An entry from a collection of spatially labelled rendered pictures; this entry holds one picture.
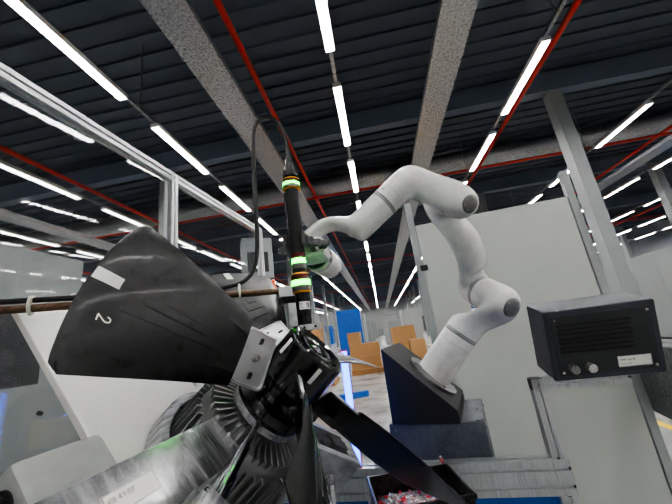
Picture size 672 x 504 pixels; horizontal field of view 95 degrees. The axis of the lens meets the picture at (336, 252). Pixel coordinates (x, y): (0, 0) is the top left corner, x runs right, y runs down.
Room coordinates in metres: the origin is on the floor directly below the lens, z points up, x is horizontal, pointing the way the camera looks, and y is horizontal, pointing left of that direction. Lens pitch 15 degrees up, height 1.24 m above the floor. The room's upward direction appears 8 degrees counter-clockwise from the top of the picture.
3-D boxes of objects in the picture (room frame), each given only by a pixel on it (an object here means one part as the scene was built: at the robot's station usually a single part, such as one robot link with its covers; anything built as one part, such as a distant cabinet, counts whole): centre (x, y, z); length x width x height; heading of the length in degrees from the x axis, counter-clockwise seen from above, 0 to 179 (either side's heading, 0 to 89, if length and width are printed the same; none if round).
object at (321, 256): (0.80, 0.07, 1.46); 0.11 x 0.10 x 0.07; 169
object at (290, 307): (0.69, 0.10, 1.31); 0.09 x 0.07 x 0.10; 113
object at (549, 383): (0.92, -0.60, 1.04); 0.24 x 0.03 x 0.03; 78
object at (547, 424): (0.94, -0.50, 0.96); 0.03 x 0.03 x 0.20; 78
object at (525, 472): (1.03, -0.08, 0.82); 0.90 x 0.04 x 0.08; 78
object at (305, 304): (0.69, 0.09, 1.46); 0.04 x 0.04 x 0.46
